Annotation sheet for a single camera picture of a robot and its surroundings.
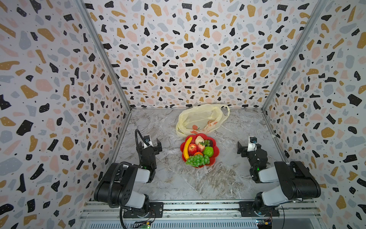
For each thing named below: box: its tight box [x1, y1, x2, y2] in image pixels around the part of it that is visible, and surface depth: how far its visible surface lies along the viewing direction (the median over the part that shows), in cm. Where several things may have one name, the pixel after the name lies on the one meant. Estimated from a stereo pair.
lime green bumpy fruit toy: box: [203, 145, 214, 157], surface depth 92 cm
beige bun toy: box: [194, 135, 205, 146], surface depth 99 cm
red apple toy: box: [187, 142, 198, 157], surface depth 92 cm
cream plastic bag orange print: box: [175, 104, 231, 137], surface depth 109 cm
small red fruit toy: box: [196, 143, 206, 153], surface depth 91 cm
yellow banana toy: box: [183, 136, 193, 161], surface depth 92 cm
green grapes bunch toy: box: [185, 154, 211, 168], surface depth 85 cm
